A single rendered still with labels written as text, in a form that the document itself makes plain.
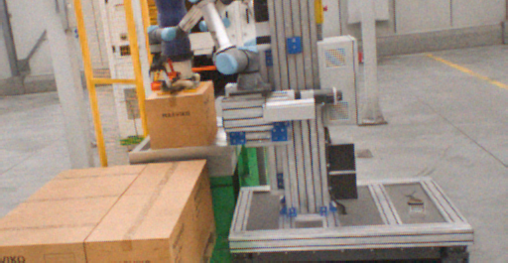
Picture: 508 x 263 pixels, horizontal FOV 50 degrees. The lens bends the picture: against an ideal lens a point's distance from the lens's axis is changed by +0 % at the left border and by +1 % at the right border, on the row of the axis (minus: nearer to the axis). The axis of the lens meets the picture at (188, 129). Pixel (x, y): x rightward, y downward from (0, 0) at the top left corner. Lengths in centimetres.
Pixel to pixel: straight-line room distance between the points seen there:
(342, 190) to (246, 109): 80
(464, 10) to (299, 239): 1014
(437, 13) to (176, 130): 958
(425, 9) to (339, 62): 957
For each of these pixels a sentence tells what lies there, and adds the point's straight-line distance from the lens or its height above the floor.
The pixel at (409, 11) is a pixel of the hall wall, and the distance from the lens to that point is 1253.
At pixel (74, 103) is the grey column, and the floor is 87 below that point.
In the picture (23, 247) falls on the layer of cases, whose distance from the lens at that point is 267.
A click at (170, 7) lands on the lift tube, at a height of 153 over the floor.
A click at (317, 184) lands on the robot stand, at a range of 328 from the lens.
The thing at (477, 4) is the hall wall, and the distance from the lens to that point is 1285.
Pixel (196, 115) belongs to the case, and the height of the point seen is 81.
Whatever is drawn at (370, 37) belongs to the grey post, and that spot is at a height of 96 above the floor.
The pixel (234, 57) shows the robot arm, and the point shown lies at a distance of 283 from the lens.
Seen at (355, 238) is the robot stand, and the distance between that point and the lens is 309.
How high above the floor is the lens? 150
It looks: 12 degrees down
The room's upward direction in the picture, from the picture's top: 7 degrees counter-clockwise
